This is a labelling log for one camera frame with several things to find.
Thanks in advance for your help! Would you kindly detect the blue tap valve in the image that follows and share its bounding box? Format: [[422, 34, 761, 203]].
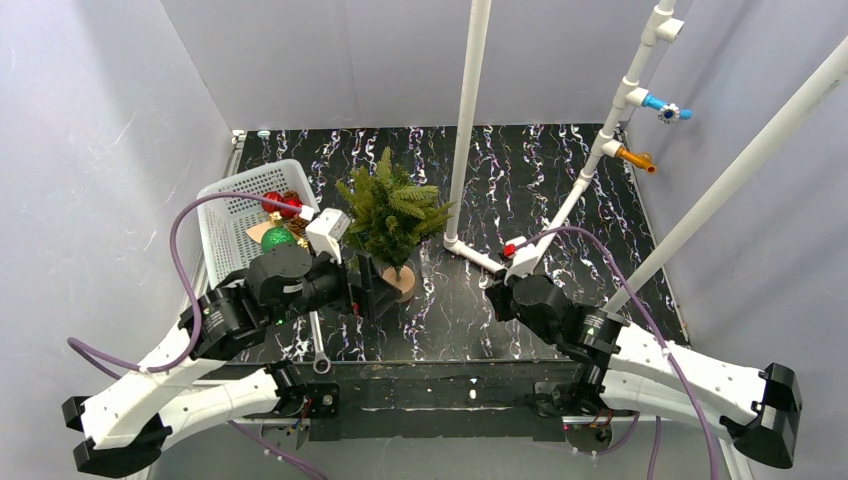
[[641, 94, 693, 124]]

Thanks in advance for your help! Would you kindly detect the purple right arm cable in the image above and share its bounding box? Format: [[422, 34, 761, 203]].
[[513, 225, 723, 480]]

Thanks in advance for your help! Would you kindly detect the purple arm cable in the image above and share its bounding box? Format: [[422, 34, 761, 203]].
[[513, 225, 723, 480], [66, 192, 329, 480]]

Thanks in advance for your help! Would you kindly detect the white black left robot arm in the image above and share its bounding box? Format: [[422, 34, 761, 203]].
[[62, 244, 400, 479]]

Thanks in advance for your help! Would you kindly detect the brown pine cone ornament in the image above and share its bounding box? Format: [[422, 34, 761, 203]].
[[286, 216, 310, 238]]

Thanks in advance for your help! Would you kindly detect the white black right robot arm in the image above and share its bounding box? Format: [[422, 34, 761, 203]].
[[484, 274, 803, 469]]

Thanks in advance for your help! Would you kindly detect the silver combination wrench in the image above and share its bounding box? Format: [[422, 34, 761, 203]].
[[309, 311, 332, 375]]

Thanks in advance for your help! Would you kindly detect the red bauble ornament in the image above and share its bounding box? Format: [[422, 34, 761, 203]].
[[261, 191, 283, 214], [280, 195, 303, 219]]

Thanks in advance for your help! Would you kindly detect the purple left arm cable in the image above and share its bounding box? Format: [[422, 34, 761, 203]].
[[66, 192, 329, 480]]

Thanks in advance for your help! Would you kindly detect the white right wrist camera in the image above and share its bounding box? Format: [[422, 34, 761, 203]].
[[496, 236, 541, 283]]

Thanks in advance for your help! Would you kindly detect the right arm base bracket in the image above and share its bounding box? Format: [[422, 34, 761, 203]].
[[531, 382, 614, 454]]

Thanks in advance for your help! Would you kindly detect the small green christmas tree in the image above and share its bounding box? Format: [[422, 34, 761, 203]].
[[336, 147, 454, 303]]

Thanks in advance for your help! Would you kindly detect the white PVC pipe frame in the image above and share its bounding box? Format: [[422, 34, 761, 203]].
[[442, 0, 848, 316]]

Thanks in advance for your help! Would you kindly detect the white plastic basket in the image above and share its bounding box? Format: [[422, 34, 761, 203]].
[[197, 159, 319, 286]]

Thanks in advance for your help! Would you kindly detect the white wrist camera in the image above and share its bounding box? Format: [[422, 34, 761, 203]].
[[305, 208, 351, 264], [496, 236, 541, 283]]

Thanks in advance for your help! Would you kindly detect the black front mounting rail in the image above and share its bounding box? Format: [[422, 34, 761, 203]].
[[225, 359, 601, 443]]

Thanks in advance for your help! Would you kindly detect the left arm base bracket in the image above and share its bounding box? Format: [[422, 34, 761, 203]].
[[263, 360, 340, 450]]

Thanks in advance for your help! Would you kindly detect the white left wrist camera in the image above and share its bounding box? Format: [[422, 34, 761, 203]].
[[305, 208, 351, 264]]

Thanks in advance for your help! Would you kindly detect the green glitter bauble ornament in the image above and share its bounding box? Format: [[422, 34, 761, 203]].
[[260, 227, 298, 253]]

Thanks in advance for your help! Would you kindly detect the orange brass tap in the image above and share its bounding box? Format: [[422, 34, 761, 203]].
[[615, 146, 657, 174]]

